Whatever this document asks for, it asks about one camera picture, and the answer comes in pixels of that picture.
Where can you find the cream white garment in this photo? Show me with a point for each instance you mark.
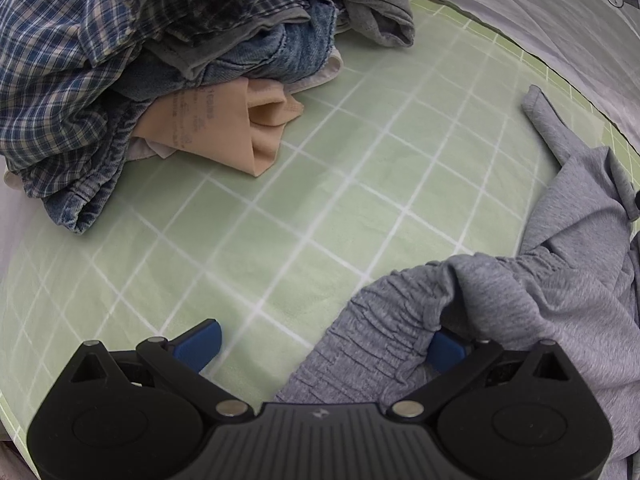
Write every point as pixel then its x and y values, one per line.
pixel 327 71

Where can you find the beige garment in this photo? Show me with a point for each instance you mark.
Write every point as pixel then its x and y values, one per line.
pixel 220 120

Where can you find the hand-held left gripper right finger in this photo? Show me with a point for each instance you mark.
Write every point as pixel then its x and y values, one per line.
pixel 446 354

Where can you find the green grid bed sheet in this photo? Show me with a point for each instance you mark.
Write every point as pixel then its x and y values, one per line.
pixel 320 195

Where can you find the blue denim jeans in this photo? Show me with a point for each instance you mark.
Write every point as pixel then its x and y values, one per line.
pixel 295 47

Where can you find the grey heathered shirt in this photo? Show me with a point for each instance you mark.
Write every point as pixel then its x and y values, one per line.
pixel 372 7

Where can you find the grey heathered pants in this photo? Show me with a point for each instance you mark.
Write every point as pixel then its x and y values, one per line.
pixel 560 270

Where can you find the white blanket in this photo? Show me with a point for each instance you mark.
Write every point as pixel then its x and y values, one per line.
pixel 525 5

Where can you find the blue plaid shirt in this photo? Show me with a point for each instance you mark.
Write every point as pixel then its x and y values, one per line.
pixel 60 70

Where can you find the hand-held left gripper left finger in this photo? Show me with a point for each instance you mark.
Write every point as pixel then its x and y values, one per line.
pixel 199 346

